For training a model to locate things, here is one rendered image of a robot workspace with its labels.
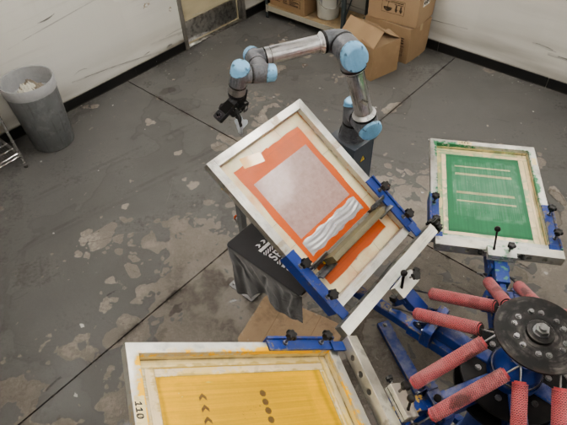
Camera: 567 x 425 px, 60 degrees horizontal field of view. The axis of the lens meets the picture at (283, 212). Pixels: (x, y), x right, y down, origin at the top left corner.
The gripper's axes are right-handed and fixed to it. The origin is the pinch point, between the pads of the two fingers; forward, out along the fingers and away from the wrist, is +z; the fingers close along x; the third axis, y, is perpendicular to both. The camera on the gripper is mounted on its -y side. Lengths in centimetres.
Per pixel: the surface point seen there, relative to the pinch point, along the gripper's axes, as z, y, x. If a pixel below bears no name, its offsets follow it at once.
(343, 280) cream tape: 10, -15, -84
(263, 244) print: 44, -11, -41
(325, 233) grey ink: 4, -7, -65
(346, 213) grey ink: 5, 8, -66
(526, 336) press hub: -25, -4, -144
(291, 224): 2, -16, -53
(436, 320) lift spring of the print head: -3, -8, -121
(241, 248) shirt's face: 46, -19, -35
